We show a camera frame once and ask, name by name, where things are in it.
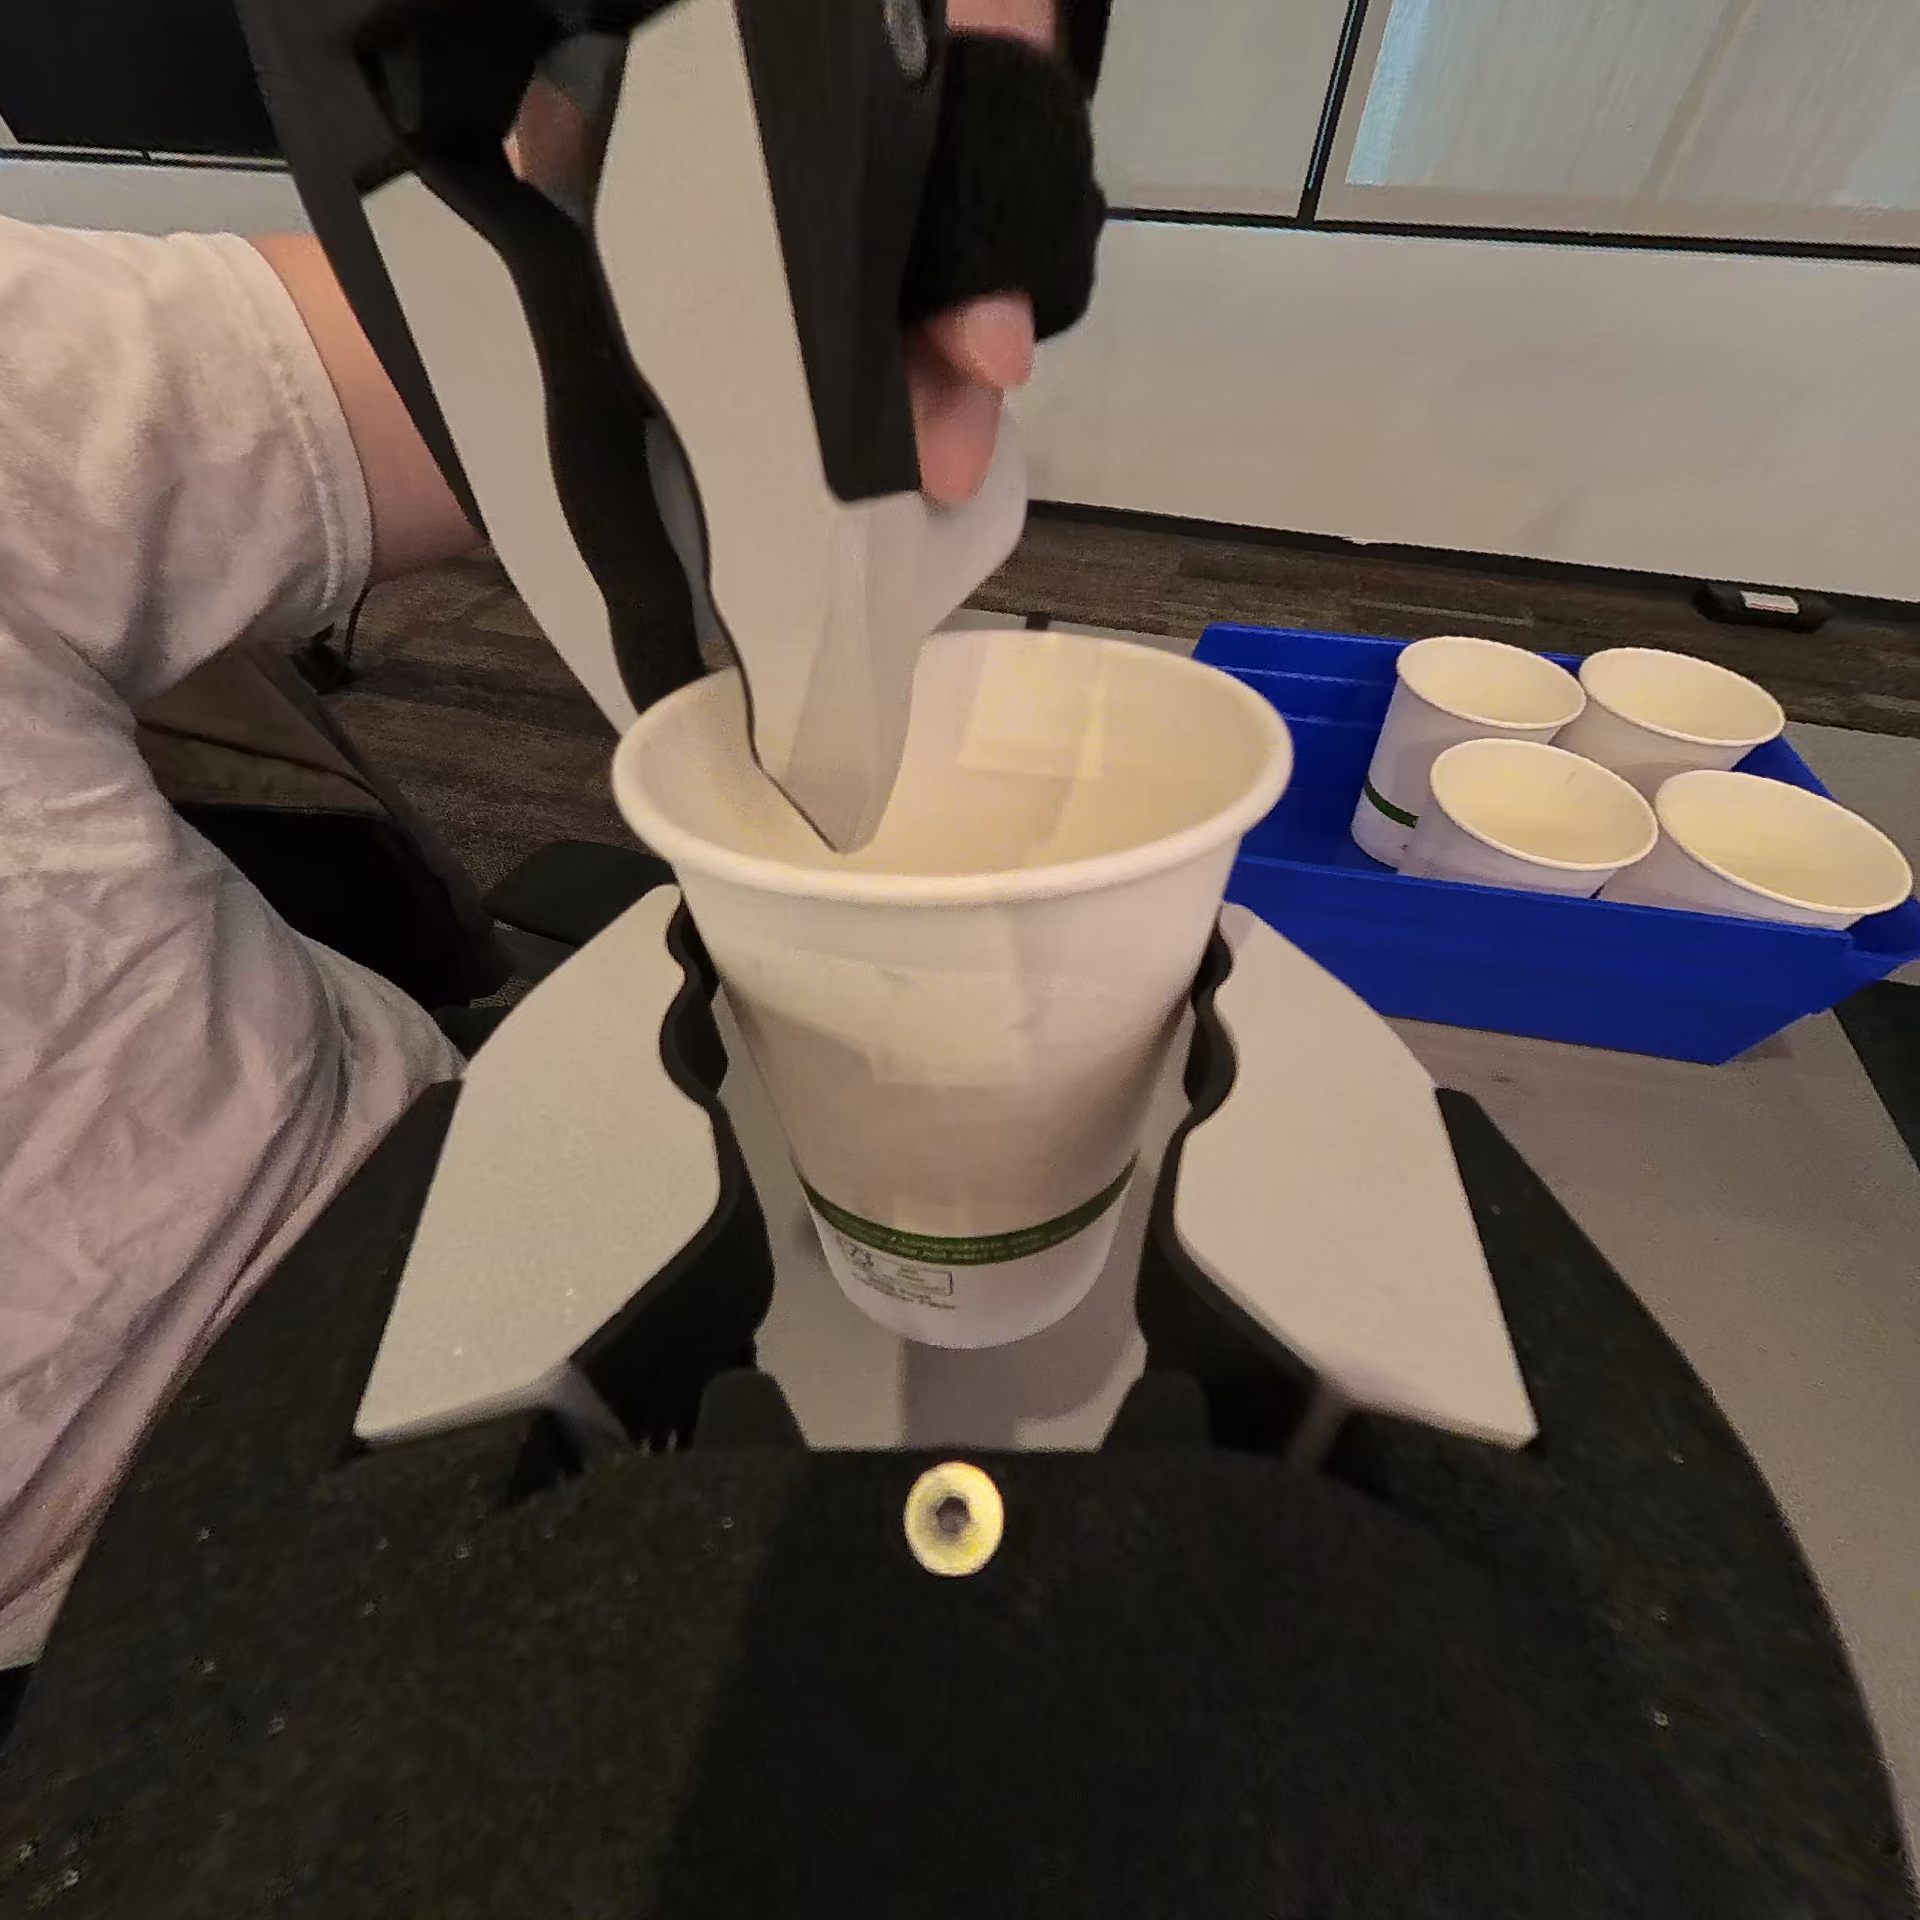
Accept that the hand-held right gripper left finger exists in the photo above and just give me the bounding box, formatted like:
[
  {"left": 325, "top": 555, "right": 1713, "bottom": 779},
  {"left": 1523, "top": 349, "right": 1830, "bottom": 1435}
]
[{"left": 354, "top": 895, "right": 777, "bottom": 1452}]

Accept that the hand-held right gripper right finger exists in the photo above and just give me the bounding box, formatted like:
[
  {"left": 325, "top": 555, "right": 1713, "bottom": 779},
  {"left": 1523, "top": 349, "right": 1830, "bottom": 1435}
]
[{"left": 1136, "top": 910, "right": 1539, "bottom": 1452}]

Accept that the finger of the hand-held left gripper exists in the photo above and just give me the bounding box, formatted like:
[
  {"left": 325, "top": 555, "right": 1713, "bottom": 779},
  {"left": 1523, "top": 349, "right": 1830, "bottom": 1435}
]
[
  {"left": 593, "top": 0, "right": 1031, "bottom": 855},
  {"left": 362, "top": 166, "right": 715, "bottom": 731}
]

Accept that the blue plastic bin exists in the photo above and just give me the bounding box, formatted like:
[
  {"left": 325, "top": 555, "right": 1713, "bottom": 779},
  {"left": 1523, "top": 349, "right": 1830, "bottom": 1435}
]
[{"left": 1191, "top": 623, "right": 1920, "bottom": 1068}]

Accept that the white paper cup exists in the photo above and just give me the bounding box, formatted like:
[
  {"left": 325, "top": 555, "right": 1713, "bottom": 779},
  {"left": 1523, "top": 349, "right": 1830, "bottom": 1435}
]
[
  {"left": 1608, "top": 773, "right": 1914, "bottom": 925},
  {"left": 1351, "top": 637, "right": 1586, "bottom": 872},
  {"left": 1562, "top": 648, "right": 1789, "bottom": 797},
  {"left": 614, "top": 623, "right": 1297, "bottom": 1349},
  {"left": 1406, "top": 739, "right": 1657, "bottom": 895}
]

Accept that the person's left forearm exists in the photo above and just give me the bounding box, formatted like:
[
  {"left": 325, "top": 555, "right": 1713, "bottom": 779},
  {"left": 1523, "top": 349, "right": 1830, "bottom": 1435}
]
[{"left": 249, "top": 225, "right": 489, "bottom": 579}]

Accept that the black chair armrest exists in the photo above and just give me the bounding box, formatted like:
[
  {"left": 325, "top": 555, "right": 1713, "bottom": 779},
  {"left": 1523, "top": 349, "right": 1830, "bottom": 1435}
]
[{"left": 489, "top": 841, "right": 678, "bottom": 975}]

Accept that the black flat mat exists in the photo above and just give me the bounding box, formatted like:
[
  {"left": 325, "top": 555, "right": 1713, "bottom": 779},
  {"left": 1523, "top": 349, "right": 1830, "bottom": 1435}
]
[{"left": 1831, "top": 975, "right": 1920, "bottom": 1166}]

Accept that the large window with blinds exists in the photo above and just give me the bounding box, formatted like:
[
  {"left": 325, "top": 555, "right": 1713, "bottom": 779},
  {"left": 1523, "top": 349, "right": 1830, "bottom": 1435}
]
[{"left": 1305, "top": 0, "right": 1920, "bottom": 256}]

